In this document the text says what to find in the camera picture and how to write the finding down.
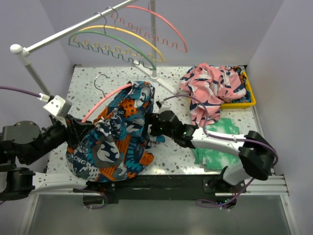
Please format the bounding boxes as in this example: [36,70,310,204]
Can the green tie-dye shorts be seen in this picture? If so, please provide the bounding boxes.
[193,118,240,170]

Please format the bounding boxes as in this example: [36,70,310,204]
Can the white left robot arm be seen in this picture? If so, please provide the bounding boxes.
[0,115,101,201]

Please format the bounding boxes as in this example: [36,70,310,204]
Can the yellow hanger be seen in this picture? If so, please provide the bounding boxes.
[73,6,165,63]

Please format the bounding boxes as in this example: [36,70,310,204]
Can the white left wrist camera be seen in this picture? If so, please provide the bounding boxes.
[43,95,72,121]

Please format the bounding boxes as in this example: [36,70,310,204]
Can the green hanger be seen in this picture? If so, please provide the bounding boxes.
[67,10,157,71]

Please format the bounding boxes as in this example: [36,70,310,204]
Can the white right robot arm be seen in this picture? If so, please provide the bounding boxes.
[145,110,278,192]

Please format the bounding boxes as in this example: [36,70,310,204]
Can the pink shark print shorts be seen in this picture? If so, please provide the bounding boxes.
[179,63,246,127]

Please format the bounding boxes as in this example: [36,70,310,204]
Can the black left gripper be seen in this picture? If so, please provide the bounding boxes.
[26,112,97,164]

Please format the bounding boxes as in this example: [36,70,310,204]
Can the pink hanger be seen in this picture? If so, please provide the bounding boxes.
[110,4,189,53]
[82,83,132,123]

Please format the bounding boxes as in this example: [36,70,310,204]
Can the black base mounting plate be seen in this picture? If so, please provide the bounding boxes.
[73,174,246,204]

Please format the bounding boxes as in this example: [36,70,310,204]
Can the blue orange patterned shorts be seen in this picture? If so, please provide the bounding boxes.
[66,81,165,183]

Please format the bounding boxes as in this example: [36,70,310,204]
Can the yellow plastic bin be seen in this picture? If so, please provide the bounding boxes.
[221,69,256,110]

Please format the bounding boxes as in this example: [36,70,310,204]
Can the white clothes rack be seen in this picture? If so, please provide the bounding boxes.
[9,0,179,98]

